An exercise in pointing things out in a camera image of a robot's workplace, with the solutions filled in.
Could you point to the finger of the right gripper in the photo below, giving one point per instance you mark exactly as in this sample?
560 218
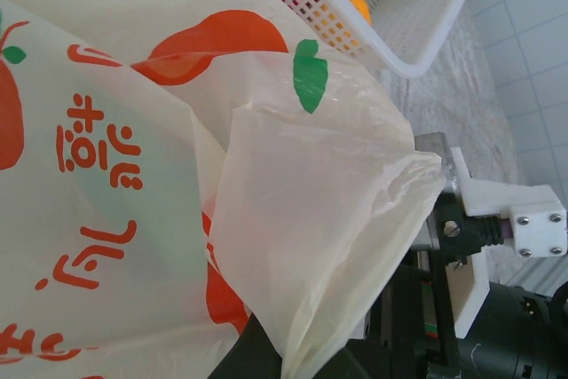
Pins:
253 352

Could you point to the beige printed plastic bag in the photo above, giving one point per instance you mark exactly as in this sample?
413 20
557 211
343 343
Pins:
133 175

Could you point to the orange fake tangerine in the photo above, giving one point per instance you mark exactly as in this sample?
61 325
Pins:
358 4

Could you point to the white plastic mesh basket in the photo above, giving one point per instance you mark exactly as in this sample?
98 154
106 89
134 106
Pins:
412 41

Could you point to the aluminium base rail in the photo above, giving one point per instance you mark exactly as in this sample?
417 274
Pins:
541 270

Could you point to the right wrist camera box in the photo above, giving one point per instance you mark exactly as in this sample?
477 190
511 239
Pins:
501 201

